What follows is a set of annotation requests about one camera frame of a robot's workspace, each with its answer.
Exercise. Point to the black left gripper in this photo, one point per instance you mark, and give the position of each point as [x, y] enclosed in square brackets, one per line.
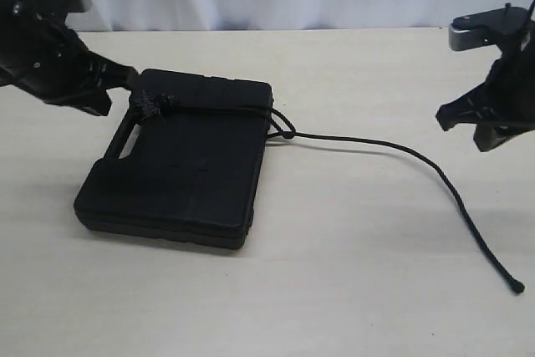
[47, 59]

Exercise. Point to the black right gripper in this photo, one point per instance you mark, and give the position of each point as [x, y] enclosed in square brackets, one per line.
[502, 108]

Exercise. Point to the black plastic carrying case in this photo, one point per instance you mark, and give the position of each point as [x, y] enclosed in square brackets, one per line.
[183, 165]

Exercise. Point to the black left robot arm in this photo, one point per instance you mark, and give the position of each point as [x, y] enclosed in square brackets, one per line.
[44, 57]

